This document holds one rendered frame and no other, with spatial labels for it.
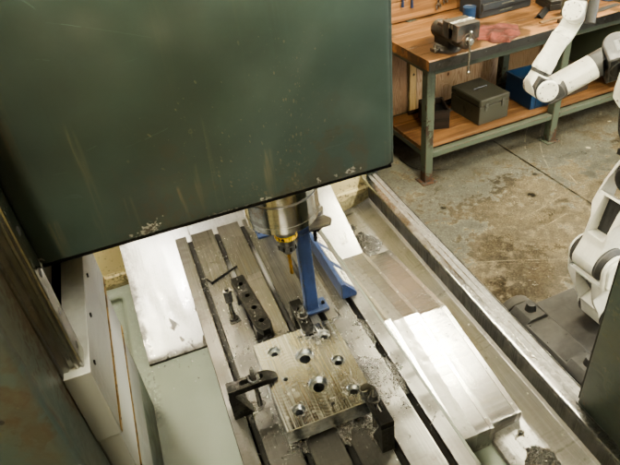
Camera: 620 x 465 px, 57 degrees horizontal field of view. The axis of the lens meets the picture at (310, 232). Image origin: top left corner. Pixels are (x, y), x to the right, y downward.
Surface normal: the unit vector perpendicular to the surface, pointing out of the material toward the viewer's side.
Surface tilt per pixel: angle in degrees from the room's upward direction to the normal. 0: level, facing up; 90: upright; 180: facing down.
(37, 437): 90
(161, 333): 24
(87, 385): 90
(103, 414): 90
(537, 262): 0
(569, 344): 0
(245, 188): 90
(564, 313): 0
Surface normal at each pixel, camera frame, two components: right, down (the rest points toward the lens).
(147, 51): 0.35, 0.54
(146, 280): 0.06, -0.49
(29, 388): 0.90, 0.18
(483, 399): -0.05, -0.71
